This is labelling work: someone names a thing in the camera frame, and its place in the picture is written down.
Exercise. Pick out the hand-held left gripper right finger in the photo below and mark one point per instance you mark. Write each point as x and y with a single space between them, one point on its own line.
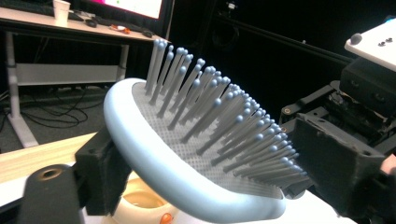
339 165

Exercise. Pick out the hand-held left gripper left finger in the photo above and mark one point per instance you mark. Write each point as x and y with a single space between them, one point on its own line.
99 174

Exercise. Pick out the cream ribbed holder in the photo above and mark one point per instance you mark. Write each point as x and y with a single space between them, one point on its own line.
140 199

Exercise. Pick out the light blue hairbrush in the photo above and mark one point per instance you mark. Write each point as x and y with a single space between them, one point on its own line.
149 155

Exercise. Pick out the small orange object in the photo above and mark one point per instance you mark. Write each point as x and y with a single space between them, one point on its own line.
120 29

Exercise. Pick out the black computer mouse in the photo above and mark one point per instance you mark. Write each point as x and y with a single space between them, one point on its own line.
91 23
147 33

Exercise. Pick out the white paper cup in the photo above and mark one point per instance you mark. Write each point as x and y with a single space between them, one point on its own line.
61 12

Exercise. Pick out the computer monitor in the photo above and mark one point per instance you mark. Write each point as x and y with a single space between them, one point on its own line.
140 7

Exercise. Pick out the dark metal rail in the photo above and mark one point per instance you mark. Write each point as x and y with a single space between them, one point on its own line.
280 37

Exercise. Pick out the wooden desk with white frame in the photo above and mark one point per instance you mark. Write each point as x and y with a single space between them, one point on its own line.
62 73

